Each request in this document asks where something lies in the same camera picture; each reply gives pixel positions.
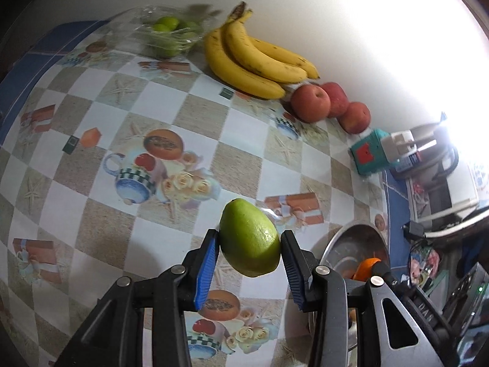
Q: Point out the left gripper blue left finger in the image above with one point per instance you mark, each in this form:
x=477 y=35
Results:
x=206 y=259

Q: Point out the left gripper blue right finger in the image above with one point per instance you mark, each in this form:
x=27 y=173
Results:
x=299 y=265

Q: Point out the green guava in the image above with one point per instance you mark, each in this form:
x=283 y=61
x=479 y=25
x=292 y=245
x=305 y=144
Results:
x=248 y=239

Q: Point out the orange tangerine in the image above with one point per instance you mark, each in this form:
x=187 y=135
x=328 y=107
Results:
x=364 y=269

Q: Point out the large steel plate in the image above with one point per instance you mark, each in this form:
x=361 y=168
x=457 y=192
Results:
x=343 y=248

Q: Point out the teal box with red crab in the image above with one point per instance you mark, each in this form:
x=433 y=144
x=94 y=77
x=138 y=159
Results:
x=368 y=153

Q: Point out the checkered printed tablecloth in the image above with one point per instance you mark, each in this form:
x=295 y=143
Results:
x=112 y=164

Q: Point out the white power adapter lamp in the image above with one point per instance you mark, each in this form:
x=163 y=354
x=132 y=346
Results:
x=405 y=143

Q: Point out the far red apple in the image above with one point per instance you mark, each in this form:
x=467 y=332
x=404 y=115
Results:
x=356 y=119

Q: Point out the red apple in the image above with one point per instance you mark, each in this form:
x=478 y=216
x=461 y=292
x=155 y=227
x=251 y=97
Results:
x=310 y=103
x=356 y=119
x=338 y=99

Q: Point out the front red apple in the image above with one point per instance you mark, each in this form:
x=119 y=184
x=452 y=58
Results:
x=310 y=103

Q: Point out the middle red apple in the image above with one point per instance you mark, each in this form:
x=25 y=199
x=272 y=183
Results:
x=338 y=99

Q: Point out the stainless steel kettle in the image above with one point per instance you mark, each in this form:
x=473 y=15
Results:
x=435 y=154

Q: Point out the yellow banana bunch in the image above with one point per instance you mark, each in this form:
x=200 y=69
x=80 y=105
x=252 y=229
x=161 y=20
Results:
x=251 y=65

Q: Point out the clear box of green fruit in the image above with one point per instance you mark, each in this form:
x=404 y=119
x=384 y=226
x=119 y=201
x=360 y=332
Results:
x=162 y=32

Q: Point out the black charger with cable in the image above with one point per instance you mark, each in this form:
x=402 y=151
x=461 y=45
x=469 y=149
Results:
x=413 y=231

